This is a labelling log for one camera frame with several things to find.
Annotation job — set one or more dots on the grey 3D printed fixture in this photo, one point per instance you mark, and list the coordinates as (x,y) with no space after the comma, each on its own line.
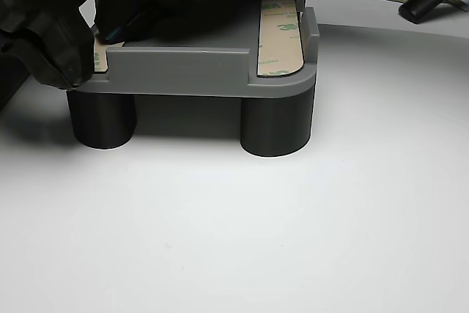
(183,67)

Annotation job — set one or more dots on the tan 3M tape liner strip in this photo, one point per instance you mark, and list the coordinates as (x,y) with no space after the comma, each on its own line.
(278,45)
(100,58)

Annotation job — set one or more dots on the black ribbed gripper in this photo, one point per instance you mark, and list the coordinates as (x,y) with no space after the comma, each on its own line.
(201,5)

